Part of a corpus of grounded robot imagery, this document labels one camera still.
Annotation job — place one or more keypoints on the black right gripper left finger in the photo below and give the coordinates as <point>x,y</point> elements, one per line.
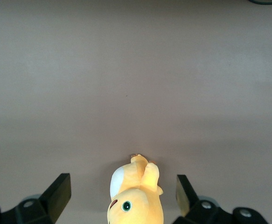
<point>44,207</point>

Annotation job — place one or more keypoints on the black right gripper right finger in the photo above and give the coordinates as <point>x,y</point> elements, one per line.
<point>203,214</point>

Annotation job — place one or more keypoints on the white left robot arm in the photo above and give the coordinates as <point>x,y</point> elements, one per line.
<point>266,2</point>

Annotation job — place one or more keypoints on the yellow plush toy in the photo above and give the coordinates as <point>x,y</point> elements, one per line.
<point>135,205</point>

